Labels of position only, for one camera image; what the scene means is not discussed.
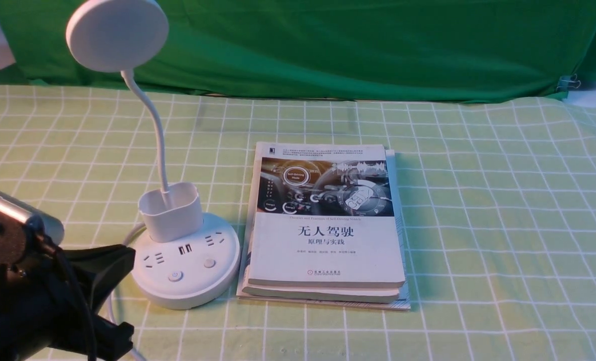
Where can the bottom thin book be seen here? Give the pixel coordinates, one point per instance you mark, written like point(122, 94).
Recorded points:
point(328, 304)

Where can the white desk lamp with sockets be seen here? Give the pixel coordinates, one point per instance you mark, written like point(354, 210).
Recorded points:
point(185, 257)

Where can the green backdrop cloth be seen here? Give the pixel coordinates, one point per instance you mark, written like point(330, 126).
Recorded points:
point(449, 51)

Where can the middle book in stack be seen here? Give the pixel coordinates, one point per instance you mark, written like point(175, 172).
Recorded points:
point(323, 295)

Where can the top white self-driving textbook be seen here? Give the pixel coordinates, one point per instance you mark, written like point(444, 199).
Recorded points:
point(323, 240)

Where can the metal binder clip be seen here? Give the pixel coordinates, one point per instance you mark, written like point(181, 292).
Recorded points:
point(568, 83)

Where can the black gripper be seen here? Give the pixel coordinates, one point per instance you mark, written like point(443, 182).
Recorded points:
point(54, 303)

